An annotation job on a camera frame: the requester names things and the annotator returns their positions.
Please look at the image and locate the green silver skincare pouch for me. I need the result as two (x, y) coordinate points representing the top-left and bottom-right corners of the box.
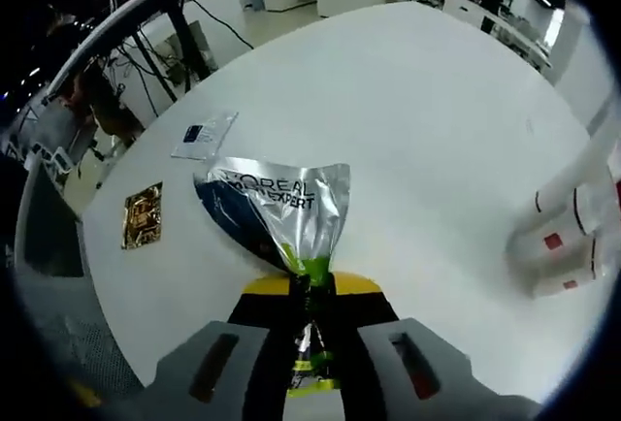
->
(192, 156), (351, 399)

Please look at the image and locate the black monitor stand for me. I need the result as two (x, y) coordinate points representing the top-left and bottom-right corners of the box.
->
(162, 0), (217, 90)

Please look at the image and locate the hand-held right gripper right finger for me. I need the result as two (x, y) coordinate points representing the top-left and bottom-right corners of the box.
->
(317, 270), (481, 421)

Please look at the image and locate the grey mesh office chair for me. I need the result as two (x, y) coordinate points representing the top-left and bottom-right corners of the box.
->
(13, 148), (147, 421)

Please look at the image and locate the white skincare tube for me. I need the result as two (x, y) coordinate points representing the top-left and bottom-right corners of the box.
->
(511, 119), (621, 243)

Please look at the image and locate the white stand tray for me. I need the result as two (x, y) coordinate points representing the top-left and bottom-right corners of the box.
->
(44, 0), (195, 105)

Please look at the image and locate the small white skincare sachet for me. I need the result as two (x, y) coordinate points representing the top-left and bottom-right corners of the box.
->
(170, 110), (240, 162)

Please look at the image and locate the small translucent skincare bottle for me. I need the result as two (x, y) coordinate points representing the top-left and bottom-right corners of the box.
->
(504, 182), (621, 272)

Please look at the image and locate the small white skincare bottle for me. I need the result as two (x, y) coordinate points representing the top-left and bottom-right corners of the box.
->
(528, 234), (617, 301)

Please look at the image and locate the black floor cable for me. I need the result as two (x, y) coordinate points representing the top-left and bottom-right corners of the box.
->
(109, 0), (256, 116)

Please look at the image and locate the gold foil skincare sachet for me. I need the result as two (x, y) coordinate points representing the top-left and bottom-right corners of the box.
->
(119, 180), (164, 251)

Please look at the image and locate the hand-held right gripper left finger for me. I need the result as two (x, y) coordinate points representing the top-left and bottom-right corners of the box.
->
(154, 275), (311, 421)

